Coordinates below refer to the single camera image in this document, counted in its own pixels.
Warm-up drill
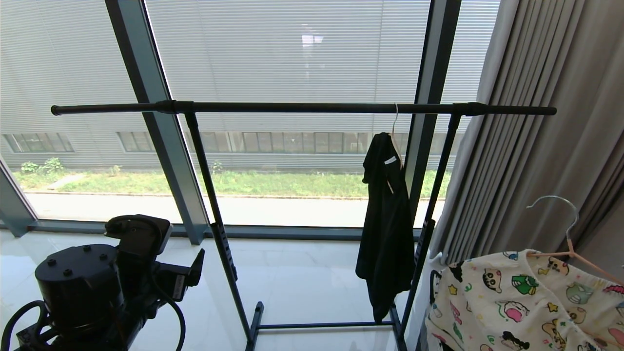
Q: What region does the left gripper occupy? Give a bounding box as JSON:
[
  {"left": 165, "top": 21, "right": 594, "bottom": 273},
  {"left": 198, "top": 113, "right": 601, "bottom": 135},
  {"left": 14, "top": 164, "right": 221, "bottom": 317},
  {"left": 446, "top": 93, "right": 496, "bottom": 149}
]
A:
[{"left": 154, "top": 248, "right": 206, "bottom": 303}]

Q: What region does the black garment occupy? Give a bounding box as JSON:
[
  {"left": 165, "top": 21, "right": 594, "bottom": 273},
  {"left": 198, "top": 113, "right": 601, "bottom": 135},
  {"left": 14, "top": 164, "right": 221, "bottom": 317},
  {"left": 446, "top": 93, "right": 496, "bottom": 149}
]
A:
[{"left": 355, "top": 133, "right": 417, "bottom": 323}]

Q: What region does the pink clothes hanger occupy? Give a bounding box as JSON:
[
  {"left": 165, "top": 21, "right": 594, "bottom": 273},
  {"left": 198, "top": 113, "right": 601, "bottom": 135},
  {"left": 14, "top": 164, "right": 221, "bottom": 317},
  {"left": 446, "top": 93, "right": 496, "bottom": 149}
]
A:
[
  {"left": 388, "top": 102, "right": 405, "bottom": 195},
  {"left": 526, "top": 195, "right": 624, "bottom": 287}
]

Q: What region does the cream printed garment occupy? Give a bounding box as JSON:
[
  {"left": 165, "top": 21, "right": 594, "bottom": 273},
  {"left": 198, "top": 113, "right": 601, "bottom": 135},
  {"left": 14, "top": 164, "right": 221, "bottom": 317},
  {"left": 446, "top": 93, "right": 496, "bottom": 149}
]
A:
[{"left": 425, "top": 250, "right": 624, "bottom": 351}]

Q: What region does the black clothes rack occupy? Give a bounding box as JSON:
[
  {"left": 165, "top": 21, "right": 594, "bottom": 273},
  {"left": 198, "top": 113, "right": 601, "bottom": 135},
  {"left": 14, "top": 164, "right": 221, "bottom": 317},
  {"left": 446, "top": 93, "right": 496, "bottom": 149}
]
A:
[{"left": 50, "top": 101, "right": 558, "bottom": 351}]

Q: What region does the white laundry basket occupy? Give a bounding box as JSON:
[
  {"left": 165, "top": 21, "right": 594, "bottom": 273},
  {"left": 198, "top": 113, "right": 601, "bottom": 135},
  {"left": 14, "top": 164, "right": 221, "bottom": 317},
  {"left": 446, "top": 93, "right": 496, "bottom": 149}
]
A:
[{"left": 417, "top": 251, "right": 451, "bottom": 351}]

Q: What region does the window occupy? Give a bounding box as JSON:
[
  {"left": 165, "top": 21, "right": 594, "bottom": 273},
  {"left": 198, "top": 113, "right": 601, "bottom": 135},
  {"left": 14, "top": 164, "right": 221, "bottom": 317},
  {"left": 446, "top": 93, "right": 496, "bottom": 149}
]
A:
[{"left": 0, "top": 0, "right": 503, "bottom": 244}]

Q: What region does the beige curtain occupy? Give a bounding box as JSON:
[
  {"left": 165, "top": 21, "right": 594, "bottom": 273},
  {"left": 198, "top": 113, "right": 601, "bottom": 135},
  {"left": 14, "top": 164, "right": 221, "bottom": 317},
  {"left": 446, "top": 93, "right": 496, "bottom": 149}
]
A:
[{"left": 429, "top": 0, "right": 624, "bottom": 273}]

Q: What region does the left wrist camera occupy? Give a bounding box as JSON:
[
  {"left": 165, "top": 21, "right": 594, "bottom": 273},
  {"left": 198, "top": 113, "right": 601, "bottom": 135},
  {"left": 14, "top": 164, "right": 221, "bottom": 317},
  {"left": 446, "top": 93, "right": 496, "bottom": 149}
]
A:
[{"left": 104, "top": 214, "right": 172, "bottom": 293}]

